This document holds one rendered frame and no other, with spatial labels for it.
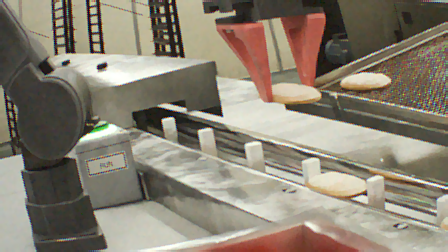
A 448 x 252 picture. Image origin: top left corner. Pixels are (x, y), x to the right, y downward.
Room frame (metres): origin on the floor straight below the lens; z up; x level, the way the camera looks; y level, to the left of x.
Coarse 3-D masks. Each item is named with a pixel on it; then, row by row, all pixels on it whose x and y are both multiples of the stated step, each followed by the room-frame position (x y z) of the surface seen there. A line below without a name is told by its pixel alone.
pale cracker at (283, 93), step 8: (272, 88) 0.93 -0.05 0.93; (280, 88) 0.92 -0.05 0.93; (288, 88) 0.91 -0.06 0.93; (296, 88) 0.90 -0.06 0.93; (304, 88) 0.90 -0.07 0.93; (312, 88) 0.90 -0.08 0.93; (272, 96) 0.91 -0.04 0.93; (280, 96) 0.90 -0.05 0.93; (288, 96) 0.89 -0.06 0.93; (296, 96) 0.88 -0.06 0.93; (304, 96) 0.87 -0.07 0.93; (312, 96) 0.88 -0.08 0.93; (320, 96) 0.88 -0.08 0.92
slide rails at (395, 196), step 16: (160, 128) 1.37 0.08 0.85; (176, 128) 1.34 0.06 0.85; (224, 144) 1.17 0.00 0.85; (240, 144) 1.15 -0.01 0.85; (272, 160) 1.03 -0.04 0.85; (288, 160) 1.01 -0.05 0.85; (400, 192) 0.76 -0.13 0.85; (416, 208) 0.70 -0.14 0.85; (432, 208) 0.68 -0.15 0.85; (432, 224) 0.63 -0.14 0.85
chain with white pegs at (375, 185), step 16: (144, 112) 1.42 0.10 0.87; (144, 128) 1.42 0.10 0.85; (208, 128) 1.16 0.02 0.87; (208, 144) 1.15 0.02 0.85; (256, 144) 1.02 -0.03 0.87; (256, 160) 1.02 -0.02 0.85; (304, 176) 0.90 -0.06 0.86; (368, 192) 0.76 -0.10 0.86; (384, 192) 0.76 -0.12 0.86; (384, 208) 0.76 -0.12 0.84
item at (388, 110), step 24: (408, 48) 1.19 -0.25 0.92; (336, 72) 1.16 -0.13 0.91; (360, 72) 1.16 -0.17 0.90; (384, 72) 1.12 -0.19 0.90; (408, 72) 1.07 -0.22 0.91; (432, 72) 1.02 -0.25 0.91; (360, 96) 1.05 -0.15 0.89; (384, 96) 1.01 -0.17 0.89; (408, 96) 0.97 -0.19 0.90; (432, 96) 0.93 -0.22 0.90; (408, 120) 0.88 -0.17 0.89; (432, 120) 0.82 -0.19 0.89
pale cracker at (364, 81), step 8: (344, 80) 1.11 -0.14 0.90; (352, 80) 1.09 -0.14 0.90; (360, 80) 1.08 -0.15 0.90; (368, 80) 1.06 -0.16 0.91; (376, 80) 1.05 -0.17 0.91; (384, 80) 1.05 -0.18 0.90; (352, 88) 1.08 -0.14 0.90; (360, 88) 1.07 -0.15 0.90; (368, 88) 1.05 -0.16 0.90; (376, 88) 1.04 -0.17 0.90
